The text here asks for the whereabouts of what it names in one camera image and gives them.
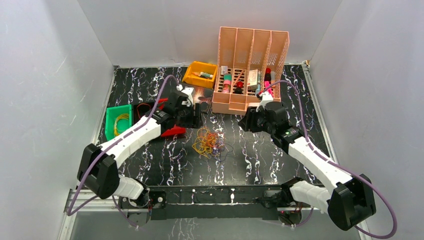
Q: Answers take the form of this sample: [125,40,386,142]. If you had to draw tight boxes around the black plastic bin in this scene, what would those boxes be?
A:
[131,101,155,125]

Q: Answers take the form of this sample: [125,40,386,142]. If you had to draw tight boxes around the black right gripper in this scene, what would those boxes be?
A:
[237,106,276,135]

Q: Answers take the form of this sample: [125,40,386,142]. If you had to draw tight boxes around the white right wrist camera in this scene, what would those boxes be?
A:
[256,90,274,108]

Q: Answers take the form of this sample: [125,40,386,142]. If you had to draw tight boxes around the yellow plastic bin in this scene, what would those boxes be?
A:
[182,61,218,89]

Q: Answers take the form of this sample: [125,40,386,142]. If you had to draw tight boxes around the pink plastic file organizer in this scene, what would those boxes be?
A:
[211,26,290,115]

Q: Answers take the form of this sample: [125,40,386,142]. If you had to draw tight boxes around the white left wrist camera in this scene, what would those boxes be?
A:
[176,84,195,107]

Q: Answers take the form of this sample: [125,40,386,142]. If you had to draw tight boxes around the pink pencil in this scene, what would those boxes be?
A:
[234,69,245,84]

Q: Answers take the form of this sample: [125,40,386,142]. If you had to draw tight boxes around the green white glue stick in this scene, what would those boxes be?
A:
[192,72,214,79]

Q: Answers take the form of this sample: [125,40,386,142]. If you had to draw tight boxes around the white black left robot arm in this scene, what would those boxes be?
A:
[77,87,203,208]

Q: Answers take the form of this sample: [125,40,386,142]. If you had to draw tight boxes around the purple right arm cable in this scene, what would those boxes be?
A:
[261,80,398,240]

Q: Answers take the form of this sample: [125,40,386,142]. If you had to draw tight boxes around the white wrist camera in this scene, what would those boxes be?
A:
[256,90,274,108]
[176,84,195,107]

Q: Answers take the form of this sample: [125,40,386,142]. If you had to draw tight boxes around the red black stamp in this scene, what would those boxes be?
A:
[233,81,244,95]
[264,68,272,82]

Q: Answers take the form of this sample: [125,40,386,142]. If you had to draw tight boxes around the small white eraser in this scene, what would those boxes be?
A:
[220,65,228,75]

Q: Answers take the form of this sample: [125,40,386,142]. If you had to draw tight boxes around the pink glue stick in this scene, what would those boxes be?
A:
[222,73,232,93]

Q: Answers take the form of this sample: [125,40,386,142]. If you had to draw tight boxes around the black metal base rail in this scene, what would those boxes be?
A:
[118,185,308,225]

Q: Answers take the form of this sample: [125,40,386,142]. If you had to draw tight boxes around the yellow cable in green bin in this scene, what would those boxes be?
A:
[113,113,131,137]

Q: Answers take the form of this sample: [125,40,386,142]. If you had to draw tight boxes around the light blue marker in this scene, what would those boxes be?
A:
[255,83,261,96]

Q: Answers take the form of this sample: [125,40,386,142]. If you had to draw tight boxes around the white grey card box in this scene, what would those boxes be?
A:
[247,69,259,91]

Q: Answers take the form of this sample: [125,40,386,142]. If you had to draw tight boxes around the dark book Three Days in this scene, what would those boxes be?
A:
[190,85,214,114]

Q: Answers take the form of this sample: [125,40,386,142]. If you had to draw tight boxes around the orange cable in black bin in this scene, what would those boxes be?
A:
[136,102,157,117]

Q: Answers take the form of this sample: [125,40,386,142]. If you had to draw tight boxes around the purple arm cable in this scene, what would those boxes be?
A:
[261,80,398,240]
[66,74,181,229]

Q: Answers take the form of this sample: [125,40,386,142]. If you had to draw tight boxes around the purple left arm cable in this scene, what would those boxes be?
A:
[66,74,181,229]

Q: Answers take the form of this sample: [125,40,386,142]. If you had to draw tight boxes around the green plastic bin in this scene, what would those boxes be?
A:
[104,104,133,141]

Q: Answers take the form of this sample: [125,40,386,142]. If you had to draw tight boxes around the orange cable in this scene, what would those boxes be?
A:
[136,102,157,117]
[196,127,224,150]

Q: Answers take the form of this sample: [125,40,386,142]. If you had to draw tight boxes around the orange highlighter marker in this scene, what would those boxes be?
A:
[270,71,276,84]

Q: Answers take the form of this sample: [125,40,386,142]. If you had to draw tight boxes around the red plastic bin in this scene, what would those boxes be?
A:
[157,98,186,138]

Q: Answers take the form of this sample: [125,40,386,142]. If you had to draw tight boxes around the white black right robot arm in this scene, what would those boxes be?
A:
[238,101,377,231]

